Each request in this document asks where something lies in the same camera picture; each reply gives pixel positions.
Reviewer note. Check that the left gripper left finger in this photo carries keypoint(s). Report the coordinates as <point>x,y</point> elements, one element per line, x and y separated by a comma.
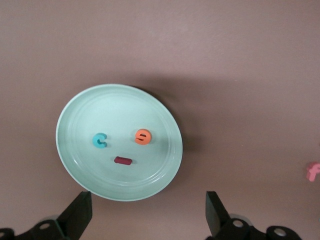
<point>75,220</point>

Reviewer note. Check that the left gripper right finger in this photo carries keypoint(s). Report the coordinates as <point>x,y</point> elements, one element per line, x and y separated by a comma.
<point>222,225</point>

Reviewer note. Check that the dark red foam letter l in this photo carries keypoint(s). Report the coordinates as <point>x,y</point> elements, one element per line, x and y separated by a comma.
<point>123,161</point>

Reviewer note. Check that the teal foam letter c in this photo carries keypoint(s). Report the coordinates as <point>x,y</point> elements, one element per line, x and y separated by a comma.
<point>95,140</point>

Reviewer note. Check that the orange foam letter e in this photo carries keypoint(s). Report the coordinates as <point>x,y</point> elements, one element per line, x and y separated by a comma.
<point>138,141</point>

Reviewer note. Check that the red foam letter f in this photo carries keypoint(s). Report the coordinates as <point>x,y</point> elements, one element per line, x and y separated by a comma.
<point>312,172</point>

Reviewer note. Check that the green round plate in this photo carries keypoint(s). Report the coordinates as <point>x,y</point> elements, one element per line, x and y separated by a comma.
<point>120,112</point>

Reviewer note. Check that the brown table cover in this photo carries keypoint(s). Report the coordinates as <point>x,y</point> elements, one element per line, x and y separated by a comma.
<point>225,50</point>

